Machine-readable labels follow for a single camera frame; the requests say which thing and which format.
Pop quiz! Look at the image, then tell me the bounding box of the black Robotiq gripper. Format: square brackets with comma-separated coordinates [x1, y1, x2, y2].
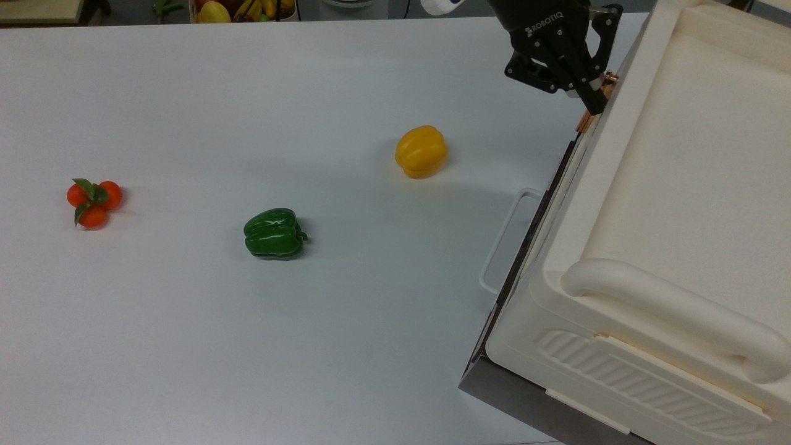
[487, 0, 624, 116]

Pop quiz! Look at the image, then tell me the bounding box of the copper door handle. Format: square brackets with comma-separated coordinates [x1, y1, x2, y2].
[576, 71, 620, 134]

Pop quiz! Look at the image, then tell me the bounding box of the cream cabinet door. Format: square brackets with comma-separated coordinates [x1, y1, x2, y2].
[533, 74, 619, 273]

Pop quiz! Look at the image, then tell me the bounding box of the cream toy kitchen cabinet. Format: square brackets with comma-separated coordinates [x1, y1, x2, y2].
[485, 0, 791, 445]

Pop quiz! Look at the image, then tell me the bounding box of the yellow bell pepper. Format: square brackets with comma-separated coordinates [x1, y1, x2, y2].
[395, 125, 449, 180]

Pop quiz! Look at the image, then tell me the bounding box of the yellow banana bunch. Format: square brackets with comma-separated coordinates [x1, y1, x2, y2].
[234, 0, 279, 22]

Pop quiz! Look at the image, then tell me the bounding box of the green bell pepper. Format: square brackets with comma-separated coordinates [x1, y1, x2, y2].
[243, 208, 308, 261]

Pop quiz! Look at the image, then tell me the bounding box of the fruit basket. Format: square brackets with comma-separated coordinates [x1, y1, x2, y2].
[188, 0, 298, 24]

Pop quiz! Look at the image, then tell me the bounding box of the yellow fruit in basket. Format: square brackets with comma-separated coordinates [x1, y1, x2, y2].
[197, 1, 232, 24]

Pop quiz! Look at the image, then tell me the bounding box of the orange tangerine cluster with leaves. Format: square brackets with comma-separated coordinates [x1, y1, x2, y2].
[66, 178, 123, 230]

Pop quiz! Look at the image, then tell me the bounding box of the wooden side table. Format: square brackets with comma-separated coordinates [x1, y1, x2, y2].
[0, 0, 85, 26]

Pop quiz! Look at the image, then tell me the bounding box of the white oven door handle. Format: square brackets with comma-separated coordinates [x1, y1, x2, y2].
[479, 187, 545, 295]

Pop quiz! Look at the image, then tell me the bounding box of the cream rounded bar handle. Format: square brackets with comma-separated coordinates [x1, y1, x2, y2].
[559, 258, 791, 384]

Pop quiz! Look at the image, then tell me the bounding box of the steel base plate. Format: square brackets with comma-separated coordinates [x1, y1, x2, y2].
[458, 355, 653, 445]

